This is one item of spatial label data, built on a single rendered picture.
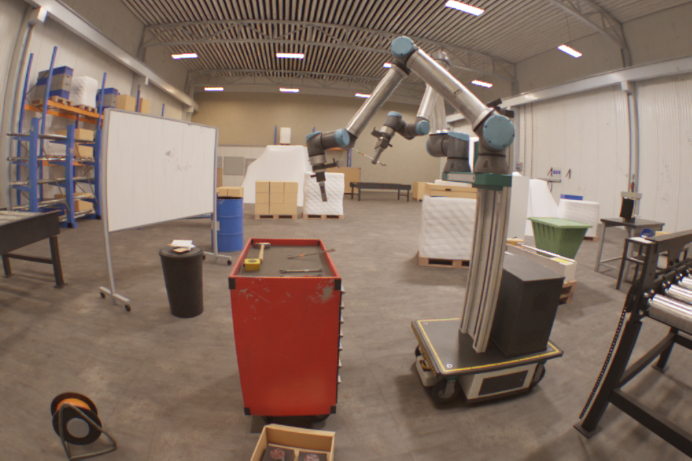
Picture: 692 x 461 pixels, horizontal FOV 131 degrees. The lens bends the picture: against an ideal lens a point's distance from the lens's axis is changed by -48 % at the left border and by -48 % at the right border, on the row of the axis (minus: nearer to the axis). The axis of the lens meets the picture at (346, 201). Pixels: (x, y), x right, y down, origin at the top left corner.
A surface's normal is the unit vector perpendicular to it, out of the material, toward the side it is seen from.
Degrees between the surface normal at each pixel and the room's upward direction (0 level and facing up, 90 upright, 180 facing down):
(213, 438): 0
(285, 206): 90
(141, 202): 90
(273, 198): 90
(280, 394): 90
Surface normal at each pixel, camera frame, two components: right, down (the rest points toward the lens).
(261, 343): 0.18, 0.11
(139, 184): 0.97, 0.07
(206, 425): 0.04, -0.99
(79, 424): 0.77, 0.10
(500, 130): -0.28, 0.14
